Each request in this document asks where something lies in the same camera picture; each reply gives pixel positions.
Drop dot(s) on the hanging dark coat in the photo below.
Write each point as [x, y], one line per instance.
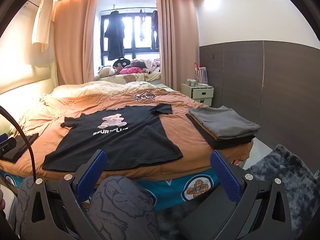
[115, 37]

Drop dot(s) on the white plush bear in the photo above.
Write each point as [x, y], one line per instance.
[106, 72]

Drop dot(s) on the folded tan garment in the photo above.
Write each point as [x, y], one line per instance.
[197, 124]

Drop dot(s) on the white padded headboard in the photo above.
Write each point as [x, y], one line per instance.
[25, 90]

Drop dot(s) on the grey shaggy rug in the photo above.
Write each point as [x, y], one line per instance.
[287, 165]

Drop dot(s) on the folded black clothing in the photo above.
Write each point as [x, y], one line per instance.
[22, 147]

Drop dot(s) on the striped paper bag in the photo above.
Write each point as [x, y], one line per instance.
[201, 75]

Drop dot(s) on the cream duvet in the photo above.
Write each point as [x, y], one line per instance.
[87, 92]

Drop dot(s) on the bear print bedding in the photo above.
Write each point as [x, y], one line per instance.
[140, 77]

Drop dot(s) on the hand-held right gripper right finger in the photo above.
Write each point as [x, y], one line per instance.
[223, 177]

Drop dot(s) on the pink curtain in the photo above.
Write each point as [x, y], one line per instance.
[177, 42]
[72, 42]

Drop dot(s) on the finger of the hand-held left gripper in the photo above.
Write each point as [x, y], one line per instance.
[7, 148]

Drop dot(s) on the black plush toy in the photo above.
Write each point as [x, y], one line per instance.
[121, 62]

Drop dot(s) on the folded grey garment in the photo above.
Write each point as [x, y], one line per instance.
[225, 120]

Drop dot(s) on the stack of folded clothes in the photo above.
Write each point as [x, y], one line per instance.
[225, 143]

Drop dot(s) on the hanging dark clothes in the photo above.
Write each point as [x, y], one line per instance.
[155, 30]

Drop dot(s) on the orange blanket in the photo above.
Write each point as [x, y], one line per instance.
[175, 135]

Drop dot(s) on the hanging white garment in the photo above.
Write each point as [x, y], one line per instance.
[42, 25]

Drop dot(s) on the person's right leg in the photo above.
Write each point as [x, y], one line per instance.
[120, 205]

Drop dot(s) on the floral clothes pile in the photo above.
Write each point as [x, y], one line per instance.
[147, 63]

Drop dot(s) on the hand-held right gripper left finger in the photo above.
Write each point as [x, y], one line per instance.
[91, 173]

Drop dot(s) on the black bear print T-shirt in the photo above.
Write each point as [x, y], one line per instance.
[120, 145]

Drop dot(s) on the cream nightstand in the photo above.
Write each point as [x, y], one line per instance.
[200, 95]

